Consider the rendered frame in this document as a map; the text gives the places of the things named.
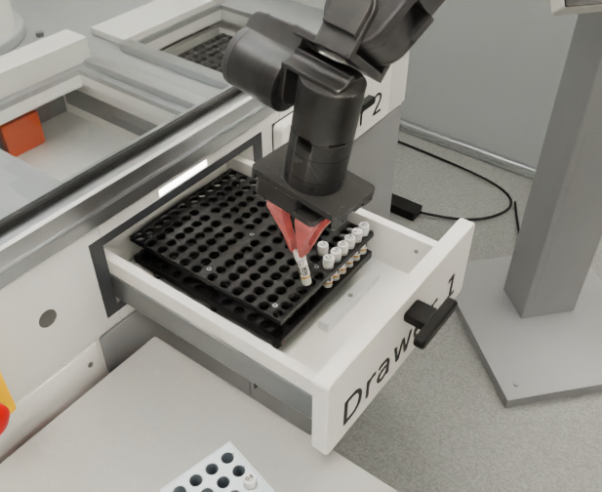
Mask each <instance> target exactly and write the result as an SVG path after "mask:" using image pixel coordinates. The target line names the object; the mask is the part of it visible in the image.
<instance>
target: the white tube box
mask: <svg viewBox="0 0 602 492"><path fill-rule="evenodd" d="M247 473H253V474H254V475H255V477H256V480H257V485H256V488H255V489H254V490H247V489H246V488H245V487H244V482H243V478H244V476H245V474H247ZM160 492H275V491H274V490H273V489H272V488H271V487H270V485H269V484H268V483H267V482H266V481H265V480H264V479H263V478H262V476H261V475H260V474H259V473H258V472H257V471H256V470H255V469H254V467H253V466H252V465H251V464H250V463H249V462H248V461H247V460H246V458H245V457H244V456H243V455H242V454H241V453H240V452H239V451H238V449H237V448H236V447H235V446H234V445H233V444H232V443H231V442H230V441H228V442H227V443H226V444H225V445H223V446H222V447H221V448H219V449H218V450H216V451H215V452H213V453H212V454H211V455H209V456H208V457H206V458H205V459H203V460H202V461H200V462H199V463H198V464H196V465H195V466H193V467H192V468H190V469H189V470H188V471H186V472H184V473H183V474H181V475H180V476H179V477H177V478H176V479H174V480H173V481H171V482H170V483H168V484H167V485H166V486H164V487H163V488H161V489H160Z"/></svg>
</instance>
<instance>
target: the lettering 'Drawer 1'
mask: <svg viewBox="0 0 602 492"><path fill-rule="evenodd" d="M454 277H455V274H453V276H452V277H451V279H450V280H449V283H450V282H451V280H452V282H451V287H450V292H449V296H448V297H447V298H450V296H451V295H452V294H453V293H454V290H453V291H452V287H453V282H454ZM449 283H448V284H449ZM412 330H413V328H412V329H411V330H410V333H409V337H408V340H407V344H406V342H405V338H404V339H403V340H402V343H401V346H400V350H399V352H397V347H396V348H395V350H394V352H395V362H396V361H397V360H398V359H399V355H400V352H401V348H402V346H403V350H404V352H405V351H406V349H407V346H408V344H409V340H410V337H411V333H412ZM389 361H390V359H389V358H387V359H386V360H385V361H384V362H383V364H382V365H381V367H380V369H379V371H380V370H381V368H382V367H383V365H384V364H385V362H387V364H386V365H385V366H384V367H383V368H382V370H381V372H380V373H379V375H378V378H377V383H379V382H380V381H381V380H382V379H383V377H384V376H385V374H387V372H388V369H389ZM385 368H386V370H385V372H384V374H383V376H382V377H381V378H380V376H381V373H382V371H383V370H384V369H385ZM376 373H377V372H375V373H374V374H373V376H372V378H371V380H369V381H368V382H367V389H366V398H367V397H368V396H369V386H370V383H371V381H372V379H373V378H374V376H375V375H376ZM356 393H358V394H359V397H358V402H357V405H356V407H355V409H354V410H353V412H352V413H351V415H350V416H349V417H348V418H347V407H348V402H349V400H350V399H351V398H352V397H353V396H354V395H355V394H356ZM361 397H362V390H361V389H357V390H356V391H355V392H354V393H353V394H352V396H351V397H350V398H349V399H348V400H347V402H346V403H345V404H344V417H343V425H345V424H346V423H347V421H348V420H349V419H350V418H351V416H352V415H353V414H354V412H355V411H356V409H357V407H358V406H359V403H360V401H361Z"/></svg>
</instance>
